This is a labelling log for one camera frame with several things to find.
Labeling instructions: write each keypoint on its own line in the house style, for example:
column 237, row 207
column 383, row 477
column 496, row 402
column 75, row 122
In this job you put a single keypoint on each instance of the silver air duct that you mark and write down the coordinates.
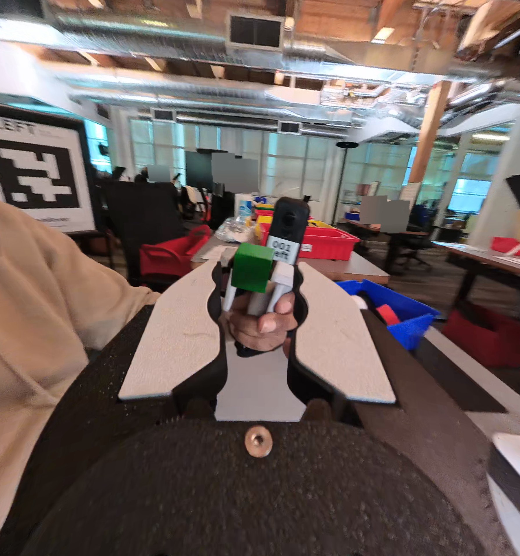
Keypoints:
column 155, row 87

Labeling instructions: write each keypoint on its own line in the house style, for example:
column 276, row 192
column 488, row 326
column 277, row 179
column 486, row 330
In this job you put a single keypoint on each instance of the ceiling air vent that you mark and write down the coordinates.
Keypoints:
column 255, row 30

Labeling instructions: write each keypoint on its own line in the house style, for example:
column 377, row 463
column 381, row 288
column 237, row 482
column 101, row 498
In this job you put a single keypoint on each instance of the clear plastic bag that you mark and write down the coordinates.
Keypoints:
column 236, row 232

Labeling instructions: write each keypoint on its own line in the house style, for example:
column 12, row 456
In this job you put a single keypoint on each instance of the red plastic bin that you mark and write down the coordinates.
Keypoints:
column 507, row 245
column 325, row 245

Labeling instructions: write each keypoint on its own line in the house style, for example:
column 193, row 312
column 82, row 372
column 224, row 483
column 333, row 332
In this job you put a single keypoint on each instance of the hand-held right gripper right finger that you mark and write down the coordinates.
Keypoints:
column 338, row 347

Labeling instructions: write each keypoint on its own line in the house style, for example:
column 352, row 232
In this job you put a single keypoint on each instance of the red bag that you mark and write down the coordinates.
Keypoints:
column 481, row 339

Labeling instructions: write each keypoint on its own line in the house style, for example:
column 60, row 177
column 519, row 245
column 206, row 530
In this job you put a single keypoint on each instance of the black monitor screen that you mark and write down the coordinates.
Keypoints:
column 199, row 169

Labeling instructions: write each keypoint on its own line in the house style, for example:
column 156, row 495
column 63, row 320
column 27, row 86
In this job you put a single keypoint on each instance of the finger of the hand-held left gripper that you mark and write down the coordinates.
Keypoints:
column 282, row 282
column 230, row 286

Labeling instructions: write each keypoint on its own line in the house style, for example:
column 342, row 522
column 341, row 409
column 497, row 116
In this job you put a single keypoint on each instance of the printed tag poster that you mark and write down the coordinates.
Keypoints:
column 34, row 173

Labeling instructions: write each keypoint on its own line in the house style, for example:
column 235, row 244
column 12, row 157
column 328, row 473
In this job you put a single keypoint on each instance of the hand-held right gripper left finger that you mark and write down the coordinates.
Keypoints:
column 177, row 339

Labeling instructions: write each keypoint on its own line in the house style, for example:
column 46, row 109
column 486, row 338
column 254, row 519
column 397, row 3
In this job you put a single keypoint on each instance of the person's right hand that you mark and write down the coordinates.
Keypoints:
column 287, row 347

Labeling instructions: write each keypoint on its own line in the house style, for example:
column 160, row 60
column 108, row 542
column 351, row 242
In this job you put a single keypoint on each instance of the clear water bottle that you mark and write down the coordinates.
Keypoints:
column 244, row 213

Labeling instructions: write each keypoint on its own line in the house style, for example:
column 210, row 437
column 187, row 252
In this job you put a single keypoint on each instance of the red plastic strip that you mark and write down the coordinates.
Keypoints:
column 388, row 315

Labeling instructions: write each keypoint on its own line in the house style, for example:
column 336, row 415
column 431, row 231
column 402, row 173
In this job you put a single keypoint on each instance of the person's left forearm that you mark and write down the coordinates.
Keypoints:
column 25, row 325

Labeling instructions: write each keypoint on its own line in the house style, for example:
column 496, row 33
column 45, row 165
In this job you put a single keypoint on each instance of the blue plastic bin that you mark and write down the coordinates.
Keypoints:
column 409, row 330

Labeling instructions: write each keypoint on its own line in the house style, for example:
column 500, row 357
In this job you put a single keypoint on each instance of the green wooden cube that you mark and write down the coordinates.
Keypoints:
column 251, row 269

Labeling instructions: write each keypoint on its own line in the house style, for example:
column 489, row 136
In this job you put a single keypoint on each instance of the red backpack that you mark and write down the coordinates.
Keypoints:
column 173, row 256

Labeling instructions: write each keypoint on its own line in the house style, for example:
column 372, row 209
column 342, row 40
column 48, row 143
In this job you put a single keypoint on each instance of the long wooden desk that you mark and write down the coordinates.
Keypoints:
column 481, row 256

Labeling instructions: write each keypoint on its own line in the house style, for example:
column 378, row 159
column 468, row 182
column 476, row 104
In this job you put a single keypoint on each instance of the person's left hand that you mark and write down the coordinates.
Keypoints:
column 260, row 332

